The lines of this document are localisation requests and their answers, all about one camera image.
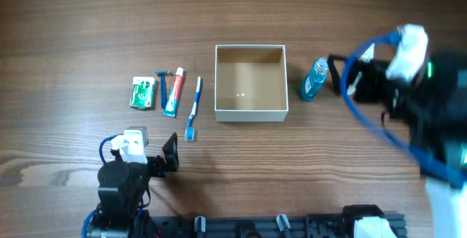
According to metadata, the blue Listerine mouthwash bottle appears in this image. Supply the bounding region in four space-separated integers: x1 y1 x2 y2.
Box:
301 58 329 101

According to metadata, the green white soap box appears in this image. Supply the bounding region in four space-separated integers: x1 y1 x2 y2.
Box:
129 77 156 110

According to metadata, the white lotion tube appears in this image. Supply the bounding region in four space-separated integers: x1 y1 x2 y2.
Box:
347 44 374 96

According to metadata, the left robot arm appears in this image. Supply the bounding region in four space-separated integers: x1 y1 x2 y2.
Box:
81 128 179 238

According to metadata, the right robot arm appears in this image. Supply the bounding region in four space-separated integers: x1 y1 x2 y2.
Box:
347 50 466 237

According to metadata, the white square container box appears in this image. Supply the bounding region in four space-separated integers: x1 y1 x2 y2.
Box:
215 45 289 122

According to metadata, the blue white toothbrush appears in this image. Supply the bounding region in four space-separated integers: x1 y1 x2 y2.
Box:
185 77 202 142

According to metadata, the red green toothpaste tube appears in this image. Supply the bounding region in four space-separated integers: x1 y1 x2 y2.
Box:
163 67 185 118

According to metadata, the blue disposable razor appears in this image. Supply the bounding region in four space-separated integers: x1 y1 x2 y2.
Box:
154 70 171 110

